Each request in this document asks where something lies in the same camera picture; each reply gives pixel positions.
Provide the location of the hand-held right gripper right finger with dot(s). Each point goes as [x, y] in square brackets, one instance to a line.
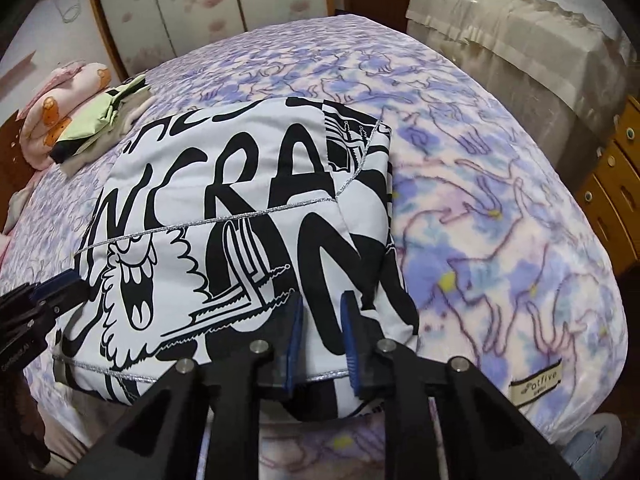
[425, 410]

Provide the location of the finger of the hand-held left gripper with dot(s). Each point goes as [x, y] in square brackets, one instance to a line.
[77, 300]
[57, 287]

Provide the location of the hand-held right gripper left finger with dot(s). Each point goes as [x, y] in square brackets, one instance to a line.
[210, 410]

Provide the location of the white black printed jacket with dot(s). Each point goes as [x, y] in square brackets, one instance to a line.
[225, 200]

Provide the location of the person's left forearm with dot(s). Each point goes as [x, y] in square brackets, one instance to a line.
[20, 420]

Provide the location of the grey cloth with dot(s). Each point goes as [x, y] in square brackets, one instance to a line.
[20, 210]

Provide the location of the wooden headboard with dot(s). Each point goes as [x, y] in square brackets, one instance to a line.
[10, 150]

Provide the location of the pink bear print quilt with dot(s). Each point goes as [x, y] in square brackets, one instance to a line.
[40, 130]

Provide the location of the green black folded garment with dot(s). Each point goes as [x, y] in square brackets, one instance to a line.
[95, 120]

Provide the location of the person's jeans leg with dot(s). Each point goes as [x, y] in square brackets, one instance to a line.
[595, 435]

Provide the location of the beige folded garment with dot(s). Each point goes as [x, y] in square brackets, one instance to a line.
[135, 110]

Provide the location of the purple floral blanket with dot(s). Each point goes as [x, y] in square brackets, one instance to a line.
[475, 185]

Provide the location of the wooden drawer cabinet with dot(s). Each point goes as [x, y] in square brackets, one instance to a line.
[615, 185]

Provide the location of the floral sliding door wardrobe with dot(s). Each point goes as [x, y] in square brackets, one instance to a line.
[200, 5]

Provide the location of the beige cloth covered furniture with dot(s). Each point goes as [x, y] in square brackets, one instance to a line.
[525, 60]

